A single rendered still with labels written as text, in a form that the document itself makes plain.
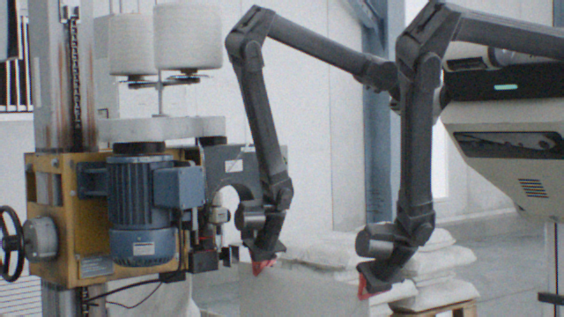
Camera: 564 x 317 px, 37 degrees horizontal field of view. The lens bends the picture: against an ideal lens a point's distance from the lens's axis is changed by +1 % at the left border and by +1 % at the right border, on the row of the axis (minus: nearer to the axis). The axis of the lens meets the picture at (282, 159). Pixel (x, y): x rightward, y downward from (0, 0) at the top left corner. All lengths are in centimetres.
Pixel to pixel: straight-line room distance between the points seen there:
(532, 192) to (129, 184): 96
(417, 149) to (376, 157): 657
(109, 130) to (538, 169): 99
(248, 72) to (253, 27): 10
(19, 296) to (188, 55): 319
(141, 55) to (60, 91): 25
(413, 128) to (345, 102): 643
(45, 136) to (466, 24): 105
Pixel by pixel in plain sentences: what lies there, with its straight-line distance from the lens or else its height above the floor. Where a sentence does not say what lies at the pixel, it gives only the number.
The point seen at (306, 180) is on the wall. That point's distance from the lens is 766.
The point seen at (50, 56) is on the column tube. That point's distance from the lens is 204.
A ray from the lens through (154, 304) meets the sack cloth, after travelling 251.
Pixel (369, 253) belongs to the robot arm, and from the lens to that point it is 169.
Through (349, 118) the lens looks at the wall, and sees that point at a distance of 801.
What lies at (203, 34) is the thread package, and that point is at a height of 160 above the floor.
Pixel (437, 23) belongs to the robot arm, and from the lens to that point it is 148.
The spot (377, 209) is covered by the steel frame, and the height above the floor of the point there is 47.
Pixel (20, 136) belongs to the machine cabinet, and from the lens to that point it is 486.
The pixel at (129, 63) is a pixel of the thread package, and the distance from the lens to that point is 216.
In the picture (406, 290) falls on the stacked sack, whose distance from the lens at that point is 519.
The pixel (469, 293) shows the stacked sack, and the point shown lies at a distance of 565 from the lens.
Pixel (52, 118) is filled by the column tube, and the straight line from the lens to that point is 203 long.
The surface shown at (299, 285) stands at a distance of 200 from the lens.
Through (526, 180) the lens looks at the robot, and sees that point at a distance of 208.
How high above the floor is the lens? 141
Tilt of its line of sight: 3 degrees down
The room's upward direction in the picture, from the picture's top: 2 degrees counter-clockwise
